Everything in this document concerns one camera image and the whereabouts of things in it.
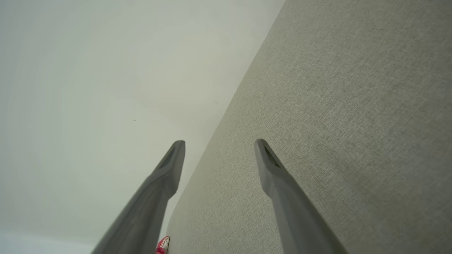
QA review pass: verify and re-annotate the red garment with white stripe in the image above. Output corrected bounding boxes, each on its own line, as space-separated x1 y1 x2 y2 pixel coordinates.
155 236 171 254

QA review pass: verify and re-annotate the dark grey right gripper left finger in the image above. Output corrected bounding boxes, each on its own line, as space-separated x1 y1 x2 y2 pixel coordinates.
91 140 186 254

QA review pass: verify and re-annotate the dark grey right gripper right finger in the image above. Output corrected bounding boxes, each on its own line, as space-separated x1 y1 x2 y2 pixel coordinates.
255 139 348 254

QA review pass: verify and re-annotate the grey fabric sofa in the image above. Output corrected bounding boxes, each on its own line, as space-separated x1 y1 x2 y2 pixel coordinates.
164 0 452 254

